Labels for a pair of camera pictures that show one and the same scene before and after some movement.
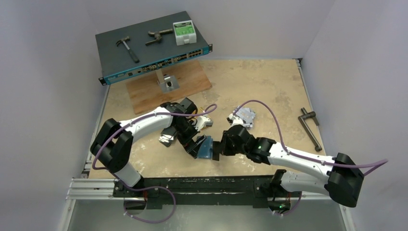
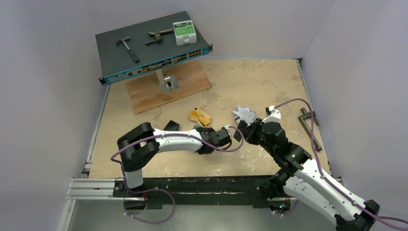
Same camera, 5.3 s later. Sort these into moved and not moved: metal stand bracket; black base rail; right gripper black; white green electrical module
Moved: right gripper black
Not moved: white green electrical module; black base rail; metal stand bracket
